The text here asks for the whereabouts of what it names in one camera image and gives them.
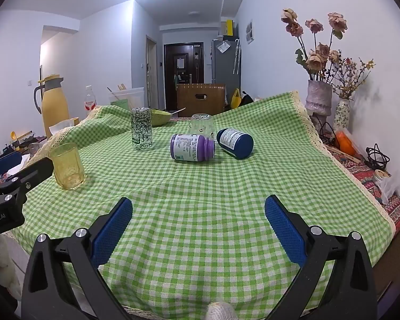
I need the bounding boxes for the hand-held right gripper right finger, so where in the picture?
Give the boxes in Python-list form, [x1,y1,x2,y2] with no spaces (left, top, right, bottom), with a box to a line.
[264,195,377,320]

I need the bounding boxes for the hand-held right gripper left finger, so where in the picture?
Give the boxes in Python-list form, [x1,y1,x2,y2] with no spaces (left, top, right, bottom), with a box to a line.
[21,197,134,320]

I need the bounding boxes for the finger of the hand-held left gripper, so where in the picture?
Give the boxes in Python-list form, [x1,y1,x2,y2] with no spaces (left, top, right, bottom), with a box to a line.
[0,151,23,176]
[0,157,54,196]

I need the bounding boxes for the yellow glass cup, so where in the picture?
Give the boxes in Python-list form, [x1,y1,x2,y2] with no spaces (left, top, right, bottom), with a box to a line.
[48,143,86,191]

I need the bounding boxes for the black scribble patterned glass cup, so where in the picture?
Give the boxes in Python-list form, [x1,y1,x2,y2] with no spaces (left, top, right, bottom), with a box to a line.
[131,107,153,151]

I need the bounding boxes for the clear dotted glass cup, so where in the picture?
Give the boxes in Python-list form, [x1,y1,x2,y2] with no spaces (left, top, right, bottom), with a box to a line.
[189,114,214,137]

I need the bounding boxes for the white fluffy cushion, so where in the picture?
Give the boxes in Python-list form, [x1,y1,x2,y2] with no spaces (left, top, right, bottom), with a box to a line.
[0,238,22,299]

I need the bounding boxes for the yellow thermos jug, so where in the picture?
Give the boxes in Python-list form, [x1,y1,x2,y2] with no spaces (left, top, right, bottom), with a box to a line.
[34,74,70,138]

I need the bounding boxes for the green checked tablecloth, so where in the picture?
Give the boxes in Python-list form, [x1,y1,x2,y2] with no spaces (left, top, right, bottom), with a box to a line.
[0,91,397,314]

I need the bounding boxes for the red label plastic bottle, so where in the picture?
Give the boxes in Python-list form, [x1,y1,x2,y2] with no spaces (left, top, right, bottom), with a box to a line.
[83,86,97,117]

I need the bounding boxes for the red patterned table runner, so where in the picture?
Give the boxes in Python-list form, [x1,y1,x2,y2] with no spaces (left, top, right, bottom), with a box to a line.
[326,139,400,234]

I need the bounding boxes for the dark blue pill bottle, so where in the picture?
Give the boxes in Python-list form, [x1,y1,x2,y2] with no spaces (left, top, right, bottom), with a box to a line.
[216,128,254,159]

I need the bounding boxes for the orange packet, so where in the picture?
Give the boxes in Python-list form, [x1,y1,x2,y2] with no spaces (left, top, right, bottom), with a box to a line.
[335,131,357,156]

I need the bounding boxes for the white knitted cloth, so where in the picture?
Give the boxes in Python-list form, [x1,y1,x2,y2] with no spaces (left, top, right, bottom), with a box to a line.
[205,301,237,320]

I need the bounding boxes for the purple pill bottle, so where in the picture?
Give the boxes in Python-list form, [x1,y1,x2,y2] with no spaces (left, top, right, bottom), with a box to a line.
[170,134,216,162]

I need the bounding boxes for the clear plastic bag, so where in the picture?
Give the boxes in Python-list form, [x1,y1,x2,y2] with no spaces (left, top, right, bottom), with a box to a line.
[377,173,400,205]

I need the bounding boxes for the white plastic storage container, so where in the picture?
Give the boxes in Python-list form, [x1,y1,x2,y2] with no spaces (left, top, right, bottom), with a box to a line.
[108,87,145,111]

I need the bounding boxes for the green bowl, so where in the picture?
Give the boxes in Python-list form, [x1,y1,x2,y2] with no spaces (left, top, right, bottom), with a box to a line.
[151,109,173,127]

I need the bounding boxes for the small floral vase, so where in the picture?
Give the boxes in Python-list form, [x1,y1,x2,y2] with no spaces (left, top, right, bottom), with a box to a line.
[333,98,351,133]

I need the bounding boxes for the pink textured vase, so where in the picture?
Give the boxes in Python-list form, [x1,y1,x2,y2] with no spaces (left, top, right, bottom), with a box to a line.
[305,80,333,126]

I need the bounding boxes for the wooden chair back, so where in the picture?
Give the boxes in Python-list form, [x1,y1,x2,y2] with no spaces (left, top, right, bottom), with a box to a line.
[177,83,226,118]

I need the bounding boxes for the yellow berry branches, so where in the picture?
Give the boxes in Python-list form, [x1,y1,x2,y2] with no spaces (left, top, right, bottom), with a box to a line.
[327,57,376,100]

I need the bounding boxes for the dark brown door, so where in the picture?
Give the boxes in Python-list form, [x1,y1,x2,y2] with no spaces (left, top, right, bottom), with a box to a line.
[164,43,205,110]

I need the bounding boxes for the dried rose bouquet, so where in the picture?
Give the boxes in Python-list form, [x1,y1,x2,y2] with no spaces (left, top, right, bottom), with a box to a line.
[281,8,348,82]

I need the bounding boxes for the grey refrigerator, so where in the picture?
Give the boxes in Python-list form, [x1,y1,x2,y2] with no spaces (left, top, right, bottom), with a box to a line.
[211,38,241,99]

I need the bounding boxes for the white umbrella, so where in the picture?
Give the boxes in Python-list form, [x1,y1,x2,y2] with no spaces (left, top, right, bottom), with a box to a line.
[233,39,241,75]

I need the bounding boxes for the black coiled cable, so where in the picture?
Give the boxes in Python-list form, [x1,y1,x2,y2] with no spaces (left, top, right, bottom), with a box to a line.
[365,144,391,171]

